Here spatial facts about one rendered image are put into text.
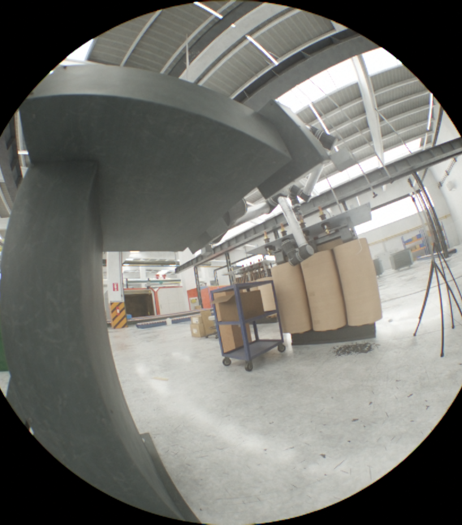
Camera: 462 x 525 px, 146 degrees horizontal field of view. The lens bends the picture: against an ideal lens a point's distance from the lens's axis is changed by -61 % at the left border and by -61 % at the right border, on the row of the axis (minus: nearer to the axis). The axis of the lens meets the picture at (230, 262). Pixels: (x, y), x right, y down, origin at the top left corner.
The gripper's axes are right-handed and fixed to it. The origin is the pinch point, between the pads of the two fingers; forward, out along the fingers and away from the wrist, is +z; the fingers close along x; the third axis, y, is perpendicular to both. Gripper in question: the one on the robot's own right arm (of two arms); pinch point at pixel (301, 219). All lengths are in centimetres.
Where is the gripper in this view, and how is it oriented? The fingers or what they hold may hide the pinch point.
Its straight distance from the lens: 222.9
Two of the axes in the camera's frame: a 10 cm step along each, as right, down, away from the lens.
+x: 7.5, 0.1, 6.6
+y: 6.4, -2.7, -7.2
